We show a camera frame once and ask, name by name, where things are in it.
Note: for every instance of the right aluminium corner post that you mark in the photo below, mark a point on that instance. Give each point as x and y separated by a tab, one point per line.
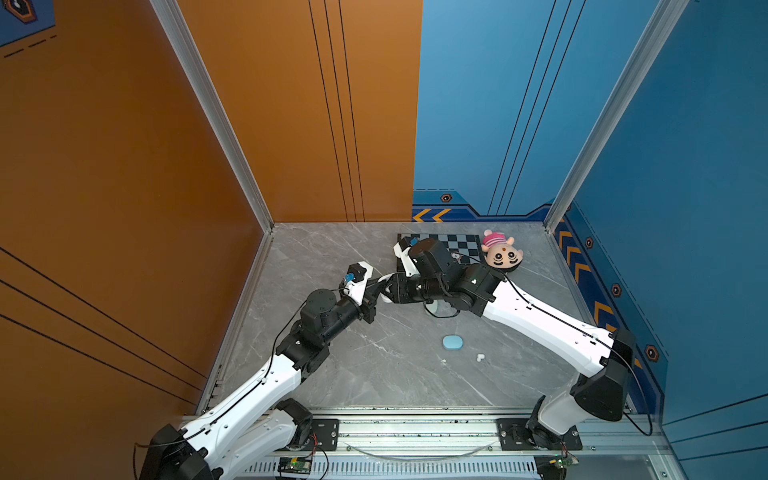
653	38

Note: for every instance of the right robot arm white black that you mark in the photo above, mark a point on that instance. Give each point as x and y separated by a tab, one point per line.
603	359

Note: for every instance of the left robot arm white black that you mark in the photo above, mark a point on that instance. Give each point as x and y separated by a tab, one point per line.
260	417

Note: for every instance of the left aluminium corner post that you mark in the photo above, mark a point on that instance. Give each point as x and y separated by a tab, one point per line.
177	31

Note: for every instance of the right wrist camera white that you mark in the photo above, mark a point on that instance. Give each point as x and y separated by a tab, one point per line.
401	251

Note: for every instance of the aluminium corner post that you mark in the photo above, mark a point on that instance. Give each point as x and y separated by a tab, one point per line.
177	31
653	38

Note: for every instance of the light blue earbud case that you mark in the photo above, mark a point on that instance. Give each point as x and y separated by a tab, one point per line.
452	342

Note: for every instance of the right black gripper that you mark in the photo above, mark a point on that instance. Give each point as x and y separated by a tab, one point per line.
399	295

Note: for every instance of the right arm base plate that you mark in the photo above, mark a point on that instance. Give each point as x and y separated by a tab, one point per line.
515	435

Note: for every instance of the pink plush doll head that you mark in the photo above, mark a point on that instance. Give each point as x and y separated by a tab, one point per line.
499	251

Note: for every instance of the green circuit board left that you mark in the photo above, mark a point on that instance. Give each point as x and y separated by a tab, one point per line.
294	466

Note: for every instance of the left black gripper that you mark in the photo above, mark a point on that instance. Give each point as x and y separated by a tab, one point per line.
368	302

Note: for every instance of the black white chessboard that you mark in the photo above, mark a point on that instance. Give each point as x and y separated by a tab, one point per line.
465	248

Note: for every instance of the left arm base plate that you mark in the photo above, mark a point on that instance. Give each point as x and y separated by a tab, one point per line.
323	432

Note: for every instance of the circuit board right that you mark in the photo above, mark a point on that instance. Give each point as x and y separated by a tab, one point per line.
564	461

